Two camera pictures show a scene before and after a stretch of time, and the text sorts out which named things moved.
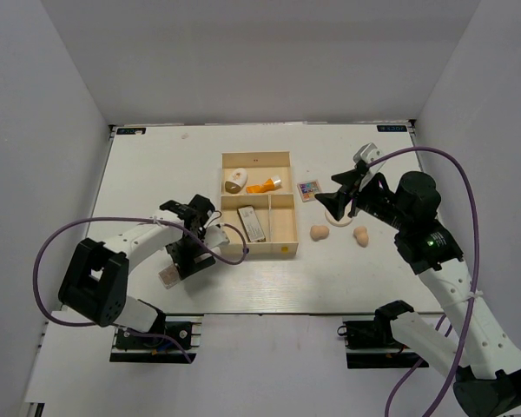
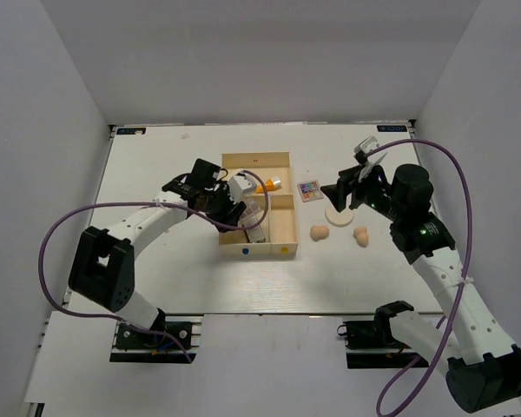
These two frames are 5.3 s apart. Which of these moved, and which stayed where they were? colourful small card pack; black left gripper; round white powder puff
Moved: black left gripper
Stayed: colourful small card pack; round white powder puff
